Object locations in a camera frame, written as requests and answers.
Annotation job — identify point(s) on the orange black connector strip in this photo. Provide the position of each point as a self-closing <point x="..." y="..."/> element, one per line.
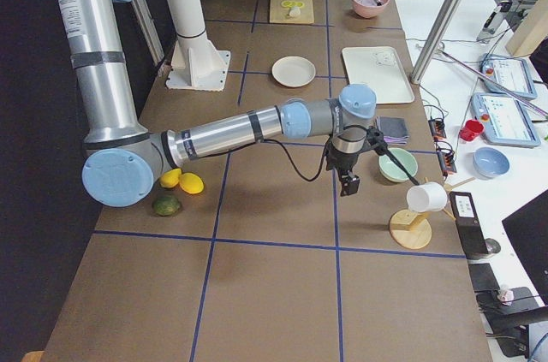
<point x="445" y="151"/>

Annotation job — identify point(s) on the pink bowl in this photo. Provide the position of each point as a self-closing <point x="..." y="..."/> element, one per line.
<point x="369" y="8"/>

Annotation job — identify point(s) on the yellow lemon left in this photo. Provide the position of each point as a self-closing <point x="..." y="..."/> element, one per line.
<point x="170" y="179"/>

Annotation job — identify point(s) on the far teach pendant tablet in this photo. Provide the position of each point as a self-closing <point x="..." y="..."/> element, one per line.
<point x="512" y="73"/>

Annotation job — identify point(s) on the yellow lemon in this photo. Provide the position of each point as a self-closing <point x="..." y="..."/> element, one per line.
<point x="170" y="179"/>
<point x="191" y="183"/>

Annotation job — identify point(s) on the wooden cutting board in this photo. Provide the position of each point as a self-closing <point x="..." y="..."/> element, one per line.
<point x="279" y="15"/>

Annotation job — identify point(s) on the teach pendant tablet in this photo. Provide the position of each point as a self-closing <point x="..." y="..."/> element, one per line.
<point x="505" y="120"/>
<point x="512" y="73"/>

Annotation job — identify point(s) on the red cup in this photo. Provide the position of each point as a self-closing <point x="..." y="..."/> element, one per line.
<point x="471" y="130"/>

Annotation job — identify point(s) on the white bear tray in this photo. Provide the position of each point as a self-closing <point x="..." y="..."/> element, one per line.
<point x="381" y="70"/>

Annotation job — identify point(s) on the wooden mug stand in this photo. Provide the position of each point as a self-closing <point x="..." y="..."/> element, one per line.
<point x="411" y="229"/>

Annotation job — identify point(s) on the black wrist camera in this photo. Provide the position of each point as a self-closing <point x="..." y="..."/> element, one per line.
<point x="375" y="141"/>

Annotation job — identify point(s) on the green lime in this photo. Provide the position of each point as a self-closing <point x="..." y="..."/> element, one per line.
<point x="166" y="205"/>

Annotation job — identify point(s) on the aluminium frame post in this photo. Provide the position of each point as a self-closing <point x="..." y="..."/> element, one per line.
<point x="434" y="38"/>

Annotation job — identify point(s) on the blue bowl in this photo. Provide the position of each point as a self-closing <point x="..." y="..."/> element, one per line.
<point x="490" y="162"/>

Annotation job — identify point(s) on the mint green bowl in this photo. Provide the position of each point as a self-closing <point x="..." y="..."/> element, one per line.
<point x="391" y="171"/>

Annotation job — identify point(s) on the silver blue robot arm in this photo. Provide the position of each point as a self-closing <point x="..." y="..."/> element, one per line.
<point x="124" y="159"/>

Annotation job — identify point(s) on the near teach pendant tablet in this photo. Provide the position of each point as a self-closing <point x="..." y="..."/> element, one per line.
<point x="505" y="120"/>

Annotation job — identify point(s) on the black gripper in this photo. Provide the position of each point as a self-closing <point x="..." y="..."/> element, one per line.
<point x="343" y="163"/>

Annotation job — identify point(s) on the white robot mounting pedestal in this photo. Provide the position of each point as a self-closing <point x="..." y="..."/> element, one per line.
<point x="196" y="64"/>

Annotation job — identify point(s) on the yellow lemon right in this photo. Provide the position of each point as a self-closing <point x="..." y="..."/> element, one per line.
<point x="191" y="183"/>

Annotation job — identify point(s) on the cream round plate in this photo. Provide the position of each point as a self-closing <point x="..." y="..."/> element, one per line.
<point x="293" y="71"/>

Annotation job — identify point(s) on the white steamed bun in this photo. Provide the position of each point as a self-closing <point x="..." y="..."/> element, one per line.
<point x="294" y="12"/>

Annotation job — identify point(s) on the white mug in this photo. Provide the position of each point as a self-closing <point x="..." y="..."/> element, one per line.
<point x="430" y="196"/>

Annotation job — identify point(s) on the lemon slices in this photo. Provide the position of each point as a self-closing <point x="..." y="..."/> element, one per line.
<point x="290" y="4"/>

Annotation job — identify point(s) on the black device with label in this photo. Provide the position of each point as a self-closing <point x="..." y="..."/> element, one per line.
<point x="468" y="225"/>

